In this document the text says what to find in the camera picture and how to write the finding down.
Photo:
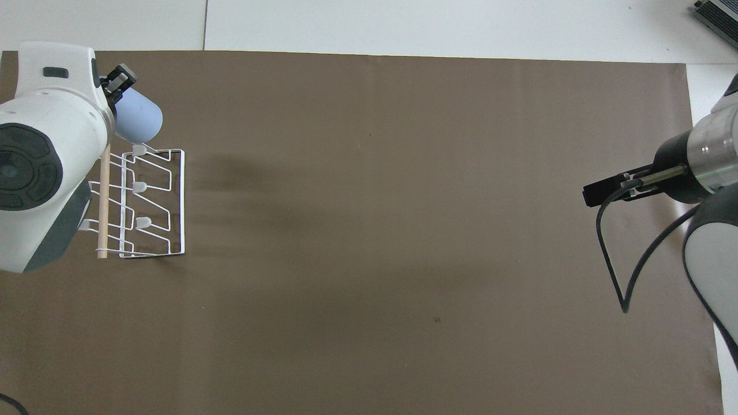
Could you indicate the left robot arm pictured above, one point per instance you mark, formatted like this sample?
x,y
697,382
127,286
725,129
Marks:
x,y
52,127

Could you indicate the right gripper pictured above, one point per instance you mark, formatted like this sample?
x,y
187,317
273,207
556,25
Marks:
x,y
673,155

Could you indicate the light blue cup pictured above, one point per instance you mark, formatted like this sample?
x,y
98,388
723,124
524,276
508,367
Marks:
x,y
138,118

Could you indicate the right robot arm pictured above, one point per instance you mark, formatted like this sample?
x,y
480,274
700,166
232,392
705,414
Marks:
x,y
710,253

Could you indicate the grey electronic device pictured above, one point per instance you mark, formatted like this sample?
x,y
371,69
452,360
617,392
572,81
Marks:
x,y
719,17

